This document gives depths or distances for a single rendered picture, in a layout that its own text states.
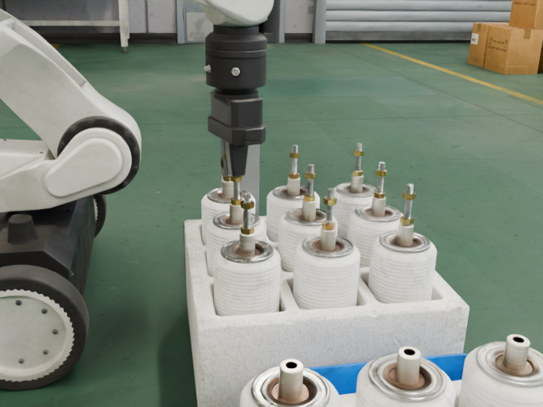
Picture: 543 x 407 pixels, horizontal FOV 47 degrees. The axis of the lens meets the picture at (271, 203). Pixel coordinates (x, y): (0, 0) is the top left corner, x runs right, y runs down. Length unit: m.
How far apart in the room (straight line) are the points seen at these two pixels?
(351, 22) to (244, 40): 5.32
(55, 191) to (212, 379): 0.45
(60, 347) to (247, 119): 0.46
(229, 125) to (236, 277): 0.22
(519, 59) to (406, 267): 3.78
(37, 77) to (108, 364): 0.50
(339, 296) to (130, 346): 0.42
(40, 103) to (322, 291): 0.58
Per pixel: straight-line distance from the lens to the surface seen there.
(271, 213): 1.11
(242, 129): 0.89
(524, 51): 4.63
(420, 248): 0.93
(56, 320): 1.03
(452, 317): 0.94
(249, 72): 0.89
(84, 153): 1.10
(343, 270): 0.88
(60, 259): 1.04
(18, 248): 1.05
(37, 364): 1.07
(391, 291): 0.93
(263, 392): 0.61
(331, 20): 6.13
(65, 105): 1.14
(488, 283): 1.43
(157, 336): 1.17
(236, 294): 0.86
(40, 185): 1.14
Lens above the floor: 0.62
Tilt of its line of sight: 20 degrees down
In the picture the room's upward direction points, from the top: 1 degrees clockwise
